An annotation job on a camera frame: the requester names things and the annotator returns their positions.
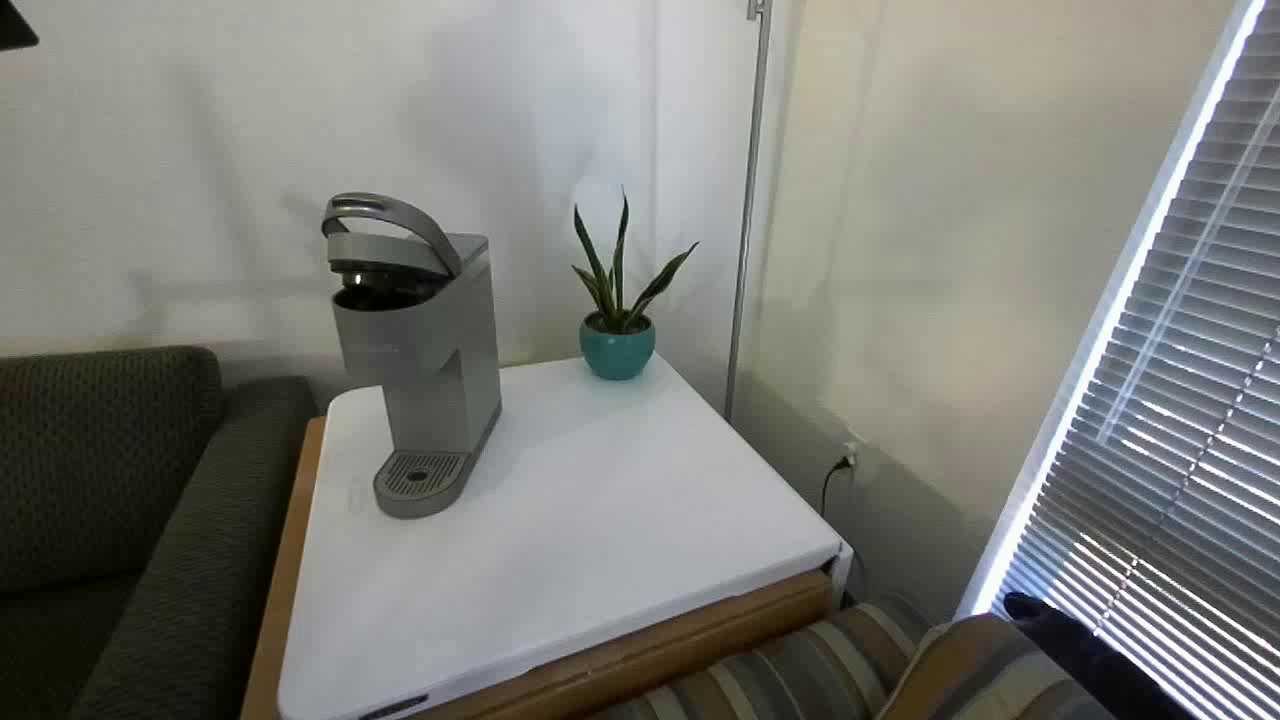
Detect teal plant pot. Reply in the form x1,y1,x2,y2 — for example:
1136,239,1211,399
578,312,659,384

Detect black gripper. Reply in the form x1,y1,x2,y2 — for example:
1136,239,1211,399
0,0,45,53

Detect wooden table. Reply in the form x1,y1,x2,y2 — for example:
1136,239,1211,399
235,413,841,720

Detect grey coffee machine lid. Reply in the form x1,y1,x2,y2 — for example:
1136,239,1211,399
316,189,474,306

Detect metal lamp pole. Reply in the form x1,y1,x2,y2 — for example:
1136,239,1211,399
722,0,779,423

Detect grey coffee machine body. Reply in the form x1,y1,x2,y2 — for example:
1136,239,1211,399
328,234,508,525

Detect white window blinds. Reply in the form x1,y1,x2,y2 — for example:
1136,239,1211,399
956,0,1280,720

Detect dark green sofa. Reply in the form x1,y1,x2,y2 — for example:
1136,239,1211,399
0,346,322,720

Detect green snake plant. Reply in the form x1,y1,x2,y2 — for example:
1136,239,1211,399
569,191,706,336

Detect wall plug with cable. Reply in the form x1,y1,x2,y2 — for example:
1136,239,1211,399
813,436,867,525

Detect white plastic board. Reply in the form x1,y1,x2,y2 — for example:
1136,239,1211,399
277,352,857,720

